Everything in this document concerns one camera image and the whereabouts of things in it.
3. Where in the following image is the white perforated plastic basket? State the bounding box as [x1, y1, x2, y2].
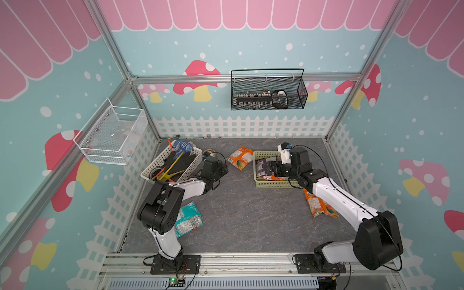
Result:
[141, 143, 202, 184]

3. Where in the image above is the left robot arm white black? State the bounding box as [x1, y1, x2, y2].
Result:
[137, 156, 228, 262]

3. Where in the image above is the light green perforated basket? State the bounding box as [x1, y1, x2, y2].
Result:
[253, 151, 300, 189]

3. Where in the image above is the electronics in mesh basket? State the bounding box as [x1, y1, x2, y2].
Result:
[232, 90, 290, 110]

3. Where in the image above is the aluminium front rail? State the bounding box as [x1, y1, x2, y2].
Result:
[101, 251, 394, 278]

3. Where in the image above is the orange snack bag by wall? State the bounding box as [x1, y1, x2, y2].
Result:
[303, 189, 340, 219]

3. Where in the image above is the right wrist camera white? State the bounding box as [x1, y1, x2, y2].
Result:
[277, 142, 292, 164]

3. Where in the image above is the green lit circuit board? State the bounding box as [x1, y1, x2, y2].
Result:
[166, 277, 186, 289]

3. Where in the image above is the yellow cable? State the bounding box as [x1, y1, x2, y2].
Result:
[156, 152, 185, 181]

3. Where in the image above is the small purple berries candy bag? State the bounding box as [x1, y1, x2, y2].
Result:
[256, 157, 277, 177]

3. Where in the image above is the clear packing tape roll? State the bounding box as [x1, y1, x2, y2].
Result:
[203, 149, 217, 160]

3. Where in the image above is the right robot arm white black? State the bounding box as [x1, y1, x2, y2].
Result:
[265, 143, 404, 270]

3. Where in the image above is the orange Fox's candy bag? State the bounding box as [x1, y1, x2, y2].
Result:
[256, 175, 288, 181]

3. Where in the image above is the white wire wall basket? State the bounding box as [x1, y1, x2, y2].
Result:
[74, 99, 148, 166]

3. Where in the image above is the black wire mesh wall basket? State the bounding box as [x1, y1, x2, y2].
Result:
[230, 68, 308, 111]

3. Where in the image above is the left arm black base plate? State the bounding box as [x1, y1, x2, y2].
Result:
[150, 254, 202, 275]

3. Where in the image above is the teal candy bag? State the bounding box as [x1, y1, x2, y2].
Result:
[174, 202, 203, 238]

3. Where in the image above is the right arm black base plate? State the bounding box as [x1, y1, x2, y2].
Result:
[292, 254, 346, 276]

